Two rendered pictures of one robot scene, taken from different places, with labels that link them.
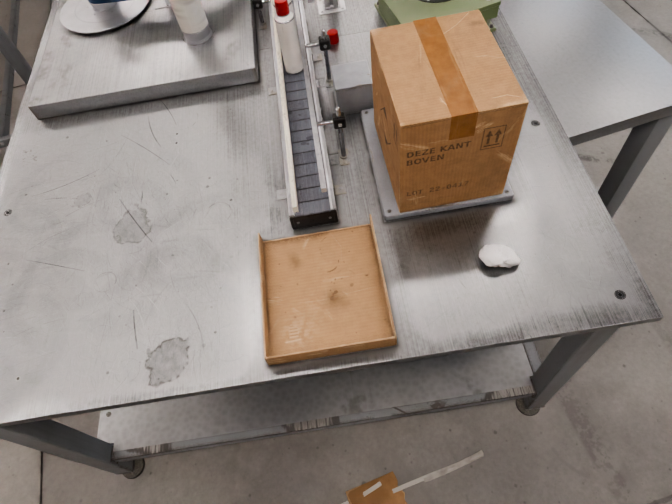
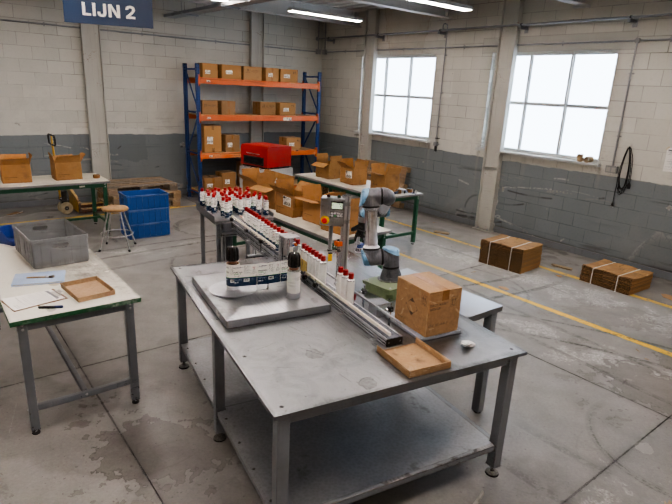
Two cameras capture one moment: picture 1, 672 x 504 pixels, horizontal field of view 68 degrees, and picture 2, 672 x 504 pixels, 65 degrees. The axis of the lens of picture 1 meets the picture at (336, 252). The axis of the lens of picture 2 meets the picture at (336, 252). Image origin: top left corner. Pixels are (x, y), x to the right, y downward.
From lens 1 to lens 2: 2.24 m
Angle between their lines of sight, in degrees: 47
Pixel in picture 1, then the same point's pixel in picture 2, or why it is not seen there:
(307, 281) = (404, 358)
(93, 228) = (295, 356)
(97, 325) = (327, 379)
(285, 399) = (375, 472)
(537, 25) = not seen: hidden behind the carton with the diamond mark
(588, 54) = not seen: hidden behind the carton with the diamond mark
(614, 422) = (534, 471)
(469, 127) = (447, 295)
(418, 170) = (432, 314)
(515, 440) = (495, 488)
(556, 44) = not seen: hidden behind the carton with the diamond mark
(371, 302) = (433, 359)
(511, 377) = (481, 442)
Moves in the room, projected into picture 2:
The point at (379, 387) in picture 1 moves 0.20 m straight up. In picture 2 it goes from (421, 457) to (425, 427)
